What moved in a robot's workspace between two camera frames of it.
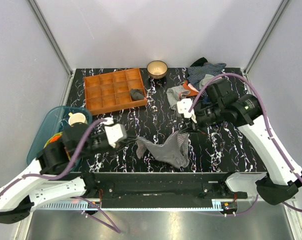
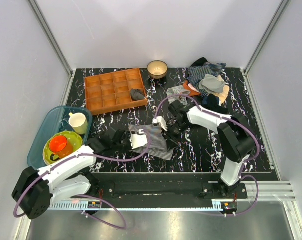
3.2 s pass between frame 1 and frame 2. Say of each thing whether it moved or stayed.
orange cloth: stayed
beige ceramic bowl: stayed
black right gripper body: moved
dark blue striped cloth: stayed
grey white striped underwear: moved
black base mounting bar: stayed
